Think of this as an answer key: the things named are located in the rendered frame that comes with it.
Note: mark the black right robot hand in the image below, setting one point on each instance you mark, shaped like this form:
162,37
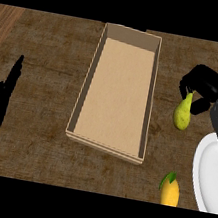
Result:
205,82

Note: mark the green pear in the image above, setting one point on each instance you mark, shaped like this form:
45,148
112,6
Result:
183,114

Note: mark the open cardboard box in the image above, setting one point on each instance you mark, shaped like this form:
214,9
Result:
117,92

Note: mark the white plate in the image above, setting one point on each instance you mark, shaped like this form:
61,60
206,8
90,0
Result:
209,176

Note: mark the yellow lemon with leaf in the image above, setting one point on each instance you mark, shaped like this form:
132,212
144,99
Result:
170,192

